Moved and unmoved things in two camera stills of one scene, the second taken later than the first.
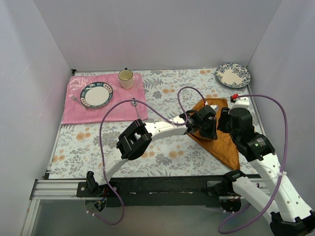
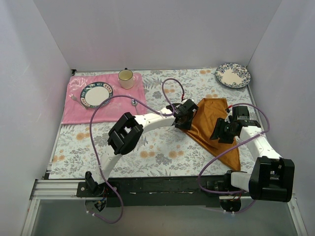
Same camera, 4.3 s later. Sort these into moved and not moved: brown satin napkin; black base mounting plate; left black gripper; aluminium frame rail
Moved: left black gripper
Not moved: black base mounting plate; brown satin napkin; aluminium frame rail
